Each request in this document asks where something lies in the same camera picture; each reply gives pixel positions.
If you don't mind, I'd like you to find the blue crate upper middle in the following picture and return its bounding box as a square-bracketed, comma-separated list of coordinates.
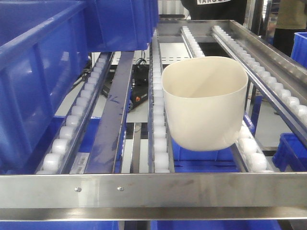
[84, 0, 159, 52]

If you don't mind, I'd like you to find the white plastic bin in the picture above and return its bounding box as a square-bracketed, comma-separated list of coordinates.
[162, 56, 248, 151]

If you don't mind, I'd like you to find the black device on floor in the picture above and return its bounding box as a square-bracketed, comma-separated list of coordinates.
[102, 64, 151, 108]

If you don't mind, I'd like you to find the large blue crate left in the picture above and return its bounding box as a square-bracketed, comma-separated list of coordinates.
[0, 0, 88, 172]

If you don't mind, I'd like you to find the blue crate lower right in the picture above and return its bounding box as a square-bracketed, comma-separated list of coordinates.
[272, 133, 307, 172]

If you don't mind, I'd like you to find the middle white roller track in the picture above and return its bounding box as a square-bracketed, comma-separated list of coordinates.
[148, 29, 175, 173]

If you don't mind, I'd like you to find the left white roller track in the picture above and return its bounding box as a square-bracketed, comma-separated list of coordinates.
[35, 52, 114, 174]

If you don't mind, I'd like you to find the right-middle white roller track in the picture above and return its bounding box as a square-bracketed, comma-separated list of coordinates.
[181, 26, 273, 173]

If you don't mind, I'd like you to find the person in black shirt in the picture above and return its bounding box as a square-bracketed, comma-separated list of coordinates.
[181, 0, 247, 24]

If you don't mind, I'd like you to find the person in olive shirt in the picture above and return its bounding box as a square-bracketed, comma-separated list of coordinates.
[273, 0, 307, 56]

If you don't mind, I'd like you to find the far right roller track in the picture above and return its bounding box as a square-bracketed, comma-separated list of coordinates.
[212, 22, 307, 145]

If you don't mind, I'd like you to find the steel front shelf rail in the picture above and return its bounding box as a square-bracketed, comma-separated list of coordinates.
[0, 172, 307, 221]

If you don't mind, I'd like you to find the blue crate below shelf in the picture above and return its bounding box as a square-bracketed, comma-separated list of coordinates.
[172, 96, 262, 173]

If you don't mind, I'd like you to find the steel divider strip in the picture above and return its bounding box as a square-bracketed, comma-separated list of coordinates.
[84, 51, 134, 174]

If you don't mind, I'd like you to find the blue crate far right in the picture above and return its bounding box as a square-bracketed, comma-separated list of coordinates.
[291, 32, 307, 68]

